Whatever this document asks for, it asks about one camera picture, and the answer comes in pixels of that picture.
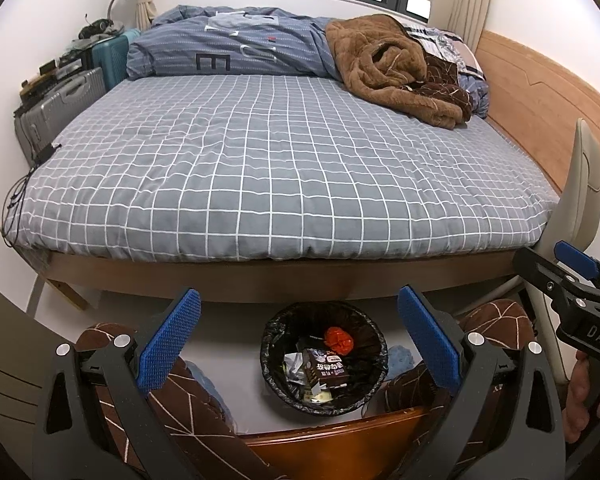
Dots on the wooden bed frame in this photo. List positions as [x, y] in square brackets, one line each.
[280, 280]

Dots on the wooden headboard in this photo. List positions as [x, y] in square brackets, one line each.
[540, 100]

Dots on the trash bin with black liner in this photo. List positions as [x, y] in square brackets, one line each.
[280, 320]

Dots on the brown snack box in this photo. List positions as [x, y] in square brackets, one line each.
[325, 370]

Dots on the red wrapper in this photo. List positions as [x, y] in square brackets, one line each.
[339, 340]

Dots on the brown fleece blanket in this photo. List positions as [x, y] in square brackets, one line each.
[380, 70]

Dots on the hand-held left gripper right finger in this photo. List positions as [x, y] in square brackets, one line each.
[427, 340]

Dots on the blue slipper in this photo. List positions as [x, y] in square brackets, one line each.
[401, 360]

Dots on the person's right hand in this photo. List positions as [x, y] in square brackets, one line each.
[577, 395]

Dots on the teal suitcase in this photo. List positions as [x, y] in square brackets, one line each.
[110, 60]

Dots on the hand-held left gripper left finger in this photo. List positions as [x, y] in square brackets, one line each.
[167, 340]

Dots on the grey metal bed leg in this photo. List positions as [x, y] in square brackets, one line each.
[36, 297]
[495, 292]

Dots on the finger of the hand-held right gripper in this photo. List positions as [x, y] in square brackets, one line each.
[545, 275]
[577, 259]

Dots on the patterned pillow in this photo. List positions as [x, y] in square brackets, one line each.
[455, 50]

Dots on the beige chair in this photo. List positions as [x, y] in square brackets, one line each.
[585, 185]

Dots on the grey suitcase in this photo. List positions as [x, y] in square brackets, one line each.
[60, 105]

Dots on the blue striped duvet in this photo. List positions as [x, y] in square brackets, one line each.
[240, 45]

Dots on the white plastic bag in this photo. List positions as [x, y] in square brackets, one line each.
[292, 367]

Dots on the beige door panel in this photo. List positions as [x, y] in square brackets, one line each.
[10, 350]

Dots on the grey checked bed sheet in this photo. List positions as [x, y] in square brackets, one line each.
[280, 175]

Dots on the stack of dark flat items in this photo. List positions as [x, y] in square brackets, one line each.
[55, 72]

